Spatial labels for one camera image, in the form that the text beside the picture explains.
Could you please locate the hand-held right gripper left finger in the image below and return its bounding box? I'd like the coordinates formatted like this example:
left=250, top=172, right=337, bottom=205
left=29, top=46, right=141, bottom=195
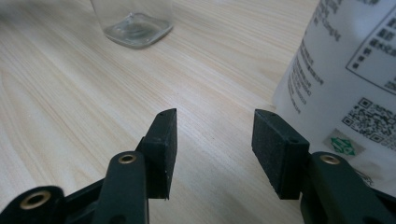
left=135, top=107, right=178, bottom=201

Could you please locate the clear jar with grey lid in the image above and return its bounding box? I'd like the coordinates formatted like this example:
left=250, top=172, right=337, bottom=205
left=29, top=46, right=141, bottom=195
left=90, top=0, right=174, bottom=49

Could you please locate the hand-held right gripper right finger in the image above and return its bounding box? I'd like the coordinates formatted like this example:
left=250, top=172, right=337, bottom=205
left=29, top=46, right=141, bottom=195
left=251, top=108, right=311, bottom=201

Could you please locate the white and blue plastic bag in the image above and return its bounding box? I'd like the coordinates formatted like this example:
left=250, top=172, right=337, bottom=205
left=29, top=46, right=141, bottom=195
left=272, top=0, right=396, bottom=199

